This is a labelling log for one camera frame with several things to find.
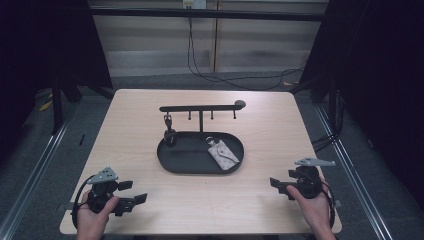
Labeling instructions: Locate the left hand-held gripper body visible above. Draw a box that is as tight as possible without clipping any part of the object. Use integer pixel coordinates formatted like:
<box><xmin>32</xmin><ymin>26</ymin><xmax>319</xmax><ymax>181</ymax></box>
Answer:
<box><xmin>85</xmin><ymin>166</ymin><xmax>120</xmax><ymax>215</ymax></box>

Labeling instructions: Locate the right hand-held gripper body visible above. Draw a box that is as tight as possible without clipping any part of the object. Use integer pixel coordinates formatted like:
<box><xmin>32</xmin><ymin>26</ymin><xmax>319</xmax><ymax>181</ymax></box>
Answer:
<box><xmin>287</xmin><ymin>157</ymin><xmax>337</xmax><ymax>200</ymax></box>

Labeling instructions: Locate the white patterned key pouch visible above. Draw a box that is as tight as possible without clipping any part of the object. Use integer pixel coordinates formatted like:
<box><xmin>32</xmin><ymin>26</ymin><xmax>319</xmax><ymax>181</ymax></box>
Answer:
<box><xmin>205</xmin><ymin>135</ymin><xmax>241</xmax><ymax>171</ymax></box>

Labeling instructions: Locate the grey car key with strap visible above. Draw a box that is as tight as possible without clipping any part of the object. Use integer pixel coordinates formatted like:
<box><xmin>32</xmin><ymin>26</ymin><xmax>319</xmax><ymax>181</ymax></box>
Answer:
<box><xmin>162</xmin><ymin>113</ymin><xmax>178</xmax><ymax>148</ymax></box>

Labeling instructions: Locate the black key rack with tray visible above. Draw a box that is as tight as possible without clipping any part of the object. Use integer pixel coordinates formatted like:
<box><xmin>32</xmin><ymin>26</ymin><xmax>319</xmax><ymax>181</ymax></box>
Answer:
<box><xmin>156</xmin><ymin>99</ymin><xmax>247</xmax><ymax>175</ymax></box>

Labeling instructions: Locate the person's right hand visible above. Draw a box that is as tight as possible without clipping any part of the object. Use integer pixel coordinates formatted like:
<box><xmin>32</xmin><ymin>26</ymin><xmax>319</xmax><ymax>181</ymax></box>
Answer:
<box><xmin>286</xmin><ymin>176</ymin><xmax>334</xmax><ymax>233</ymax></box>

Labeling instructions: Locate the person's left hand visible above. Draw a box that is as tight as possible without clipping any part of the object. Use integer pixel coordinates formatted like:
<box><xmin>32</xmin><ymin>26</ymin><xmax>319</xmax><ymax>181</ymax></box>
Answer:
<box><xmin>76</xmin><ymin>190</ymin><xmax>121</xmax><ymax>235</ymax></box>

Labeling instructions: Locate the black metal stand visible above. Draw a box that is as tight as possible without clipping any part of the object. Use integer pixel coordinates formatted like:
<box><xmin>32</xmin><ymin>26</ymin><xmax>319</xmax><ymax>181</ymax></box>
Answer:
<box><xmin>49</xmin><ymin>74</ymin><xmax>83</xmax><ymax>136</ymax></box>

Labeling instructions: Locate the yellow tape strip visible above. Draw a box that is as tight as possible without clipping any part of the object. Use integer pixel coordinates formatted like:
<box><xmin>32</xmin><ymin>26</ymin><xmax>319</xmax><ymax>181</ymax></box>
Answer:
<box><xmin>38</xmin><ymin>99</ymin><xmax>54</xmax><ymax>113</ymax></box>

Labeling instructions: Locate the dark curtain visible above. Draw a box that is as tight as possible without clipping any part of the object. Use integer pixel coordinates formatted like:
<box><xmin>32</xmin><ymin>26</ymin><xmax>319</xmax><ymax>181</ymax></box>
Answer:
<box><xmin>0</xmin><ymin>0</ymin><xmax>113</xmax><ymax>164</ymax></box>
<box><xmin>299</xmin><ymin>0</ymin><xmax>424</xmax><ymax>204</ymax></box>

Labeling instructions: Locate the black horizontal bar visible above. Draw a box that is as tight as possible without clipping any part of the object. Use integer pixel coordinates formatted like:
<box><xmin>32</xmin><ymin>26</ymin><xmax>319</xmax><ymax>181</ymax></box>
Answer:
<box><xmin>89</xmin><ymin>7</ymin><xmax>325</xmax><ymax>23</ymax></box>

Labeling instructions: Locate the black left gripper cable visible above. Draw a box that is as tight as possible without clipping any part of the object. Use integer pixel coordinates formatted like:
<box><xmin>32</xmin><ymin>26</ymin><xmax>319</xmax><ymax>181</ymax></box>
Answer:
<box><xmin>71</xmin><ymin>175</ymin><xmax>96</xmax><ymax>230</ymax></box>

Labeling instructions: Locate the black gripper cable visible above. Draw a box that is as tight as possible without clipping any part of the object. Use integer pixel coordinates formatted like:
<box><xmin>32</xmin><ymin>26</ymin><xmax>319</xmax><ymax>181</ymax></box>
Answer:
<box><xmin>320</xmin><ymin>181</ymin><xmax>336</xmax><ymax>230</ymax></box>
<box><xmin>71</xmin><ymin>175</ymin><xmax>96</xmax><ymax>230</ymax></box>

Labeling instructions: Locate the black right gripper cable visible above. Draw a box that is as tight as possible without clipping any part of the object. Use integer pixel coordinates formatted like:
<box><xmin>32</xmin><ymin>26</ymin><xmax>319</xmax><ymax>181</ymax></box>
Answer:
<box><xmin>320</xmin><ymin>181</ymin><xmax>336</xmax><ymax>230</ymax></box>

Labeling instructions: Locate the metal floor rail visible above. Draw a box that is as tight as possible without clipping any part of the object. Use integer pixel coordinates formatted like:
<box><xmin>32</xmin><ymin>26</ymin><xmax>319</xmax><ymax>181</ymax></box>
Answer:
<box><xmin>0</xmin><ymin>102</ymin><xmax>78</xmax><ymax>240</ymax></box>
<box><xmin>312</xmin><ymin>103</ymin><xmax>395</xmax><ymax>240</ymax></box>

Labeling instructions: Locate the bundle of black floor cables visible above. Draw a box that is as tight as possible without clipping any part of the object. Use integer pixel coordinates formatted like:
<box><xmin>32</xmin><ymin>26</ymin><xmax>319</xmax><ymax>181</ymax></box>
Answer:
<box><xmin>311</xmin><ymin>93</ymin><xmax>346</xmax><ymax>152</ymax></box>

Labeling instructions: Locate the long black wall cable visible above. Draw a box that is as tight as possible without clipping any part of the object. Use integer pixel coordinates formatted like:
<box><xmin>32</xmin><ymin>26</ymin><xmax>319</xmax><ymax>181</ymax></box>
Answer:
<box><xmin>187</xmin><ymin>16</ymin><xmax>306</xmax><ymax>92</ymax></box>

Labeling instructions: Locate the white wall socket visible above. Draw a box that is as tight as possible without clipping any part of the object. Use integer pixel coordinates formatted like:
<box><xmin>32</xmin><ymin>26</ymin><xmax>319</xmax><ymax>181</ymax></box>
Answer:
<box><xmin>182</xmin><ymin>0</ymin><xmax>208</xmax><ymax>10</ymax></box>

